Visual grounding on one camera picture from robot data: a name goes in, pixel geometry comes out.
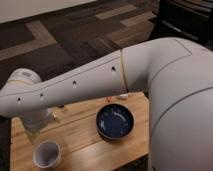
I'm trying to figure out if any white ceramic cup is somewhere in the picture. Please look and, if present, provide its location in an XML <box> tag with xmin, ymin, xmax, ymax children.
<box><xmin>33</xmin><ymin>140</ymin><xmax>62</xmax><ymax>169</ymax></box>

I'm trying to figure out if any white small box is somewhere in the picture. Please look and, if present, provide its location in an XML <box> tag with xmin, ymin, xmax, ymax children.
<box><xmin>117</xmin><ymin>94</ymin><xmax>129</xmax><ymax>100</ymax></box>

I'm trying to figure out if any black furniture unit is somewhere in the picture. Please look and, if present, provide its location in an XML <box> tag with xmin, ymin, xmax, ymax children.
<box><xmin>150</xmin><ymin>0</ymin><xmax>213</xmax><ymax>46</ymax></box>

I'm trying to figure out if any dark blue bowl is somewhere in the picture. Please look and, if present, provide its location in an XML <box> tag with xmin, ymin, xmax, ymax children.
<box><xmin>96</xmin><ymin>104</ymin><xmax>134</xmax><ymax>140</ymax></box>

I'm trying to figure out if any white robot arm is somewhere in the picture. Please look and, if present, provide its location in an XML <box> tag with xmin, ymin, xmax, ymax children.
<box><xmin>0</xmin><ymin>37</ymin><xmax>213</xmax><ymax>171</ymax></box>

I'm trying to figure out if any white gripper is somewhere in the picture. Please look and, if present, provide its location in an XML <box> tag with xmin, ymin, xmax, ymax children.
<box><xmin>21</xmin><ymin>109</ymin><xmax>58</xmax><ymax>144</ymax></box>

